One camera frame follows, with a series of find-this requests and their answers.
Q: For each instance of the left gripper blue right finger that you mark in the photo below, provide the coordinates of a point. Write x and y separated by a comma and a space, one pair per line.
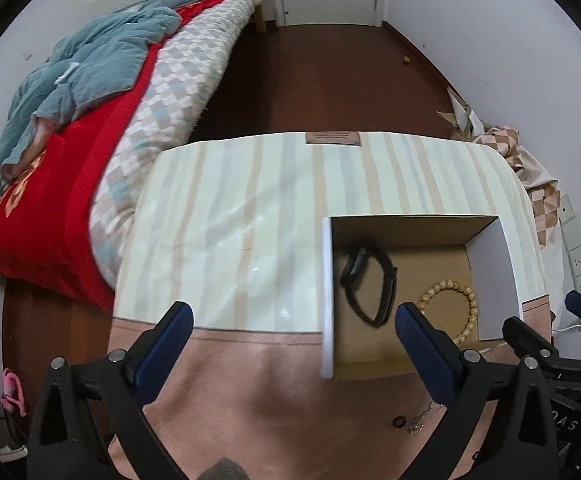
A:
435, 357

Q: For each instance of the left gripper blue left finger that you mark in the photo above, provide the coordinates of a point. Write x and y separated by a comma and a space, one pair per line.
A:
154, 353

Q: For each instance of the black smart band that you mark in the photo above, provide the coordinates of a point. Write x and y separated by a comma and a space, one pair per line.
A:
369, 280

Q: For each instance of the open cardboard box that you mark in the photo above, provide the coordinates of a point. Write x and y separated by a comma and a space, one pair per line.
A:
463, 261

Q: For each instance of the pink shoe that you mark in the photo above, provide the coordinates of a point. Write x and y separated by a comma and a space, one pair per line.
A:
13, 399

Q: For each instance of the white power strip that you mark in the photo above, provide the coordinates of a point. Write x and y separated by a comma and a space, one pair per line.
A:
571, 234

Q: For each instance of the red quilt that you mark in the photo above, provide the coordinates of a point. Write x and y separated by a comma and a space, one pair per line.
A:
45, 211

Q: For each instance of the brown checkered cloth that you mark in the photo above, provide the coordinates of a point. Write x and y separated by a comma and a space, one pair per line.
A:
542, 189

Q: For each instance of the checkered bed sheet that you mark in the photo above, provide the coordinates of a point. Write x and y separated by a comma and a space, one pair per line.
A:
188, 70

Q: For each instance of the teal blanket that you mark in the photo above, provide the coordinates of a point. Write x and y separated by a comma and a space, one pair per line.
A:
97, 63

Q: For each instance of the white charger with cable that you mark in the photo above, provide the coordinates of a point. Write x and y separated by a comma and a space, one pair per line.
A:
559, 330

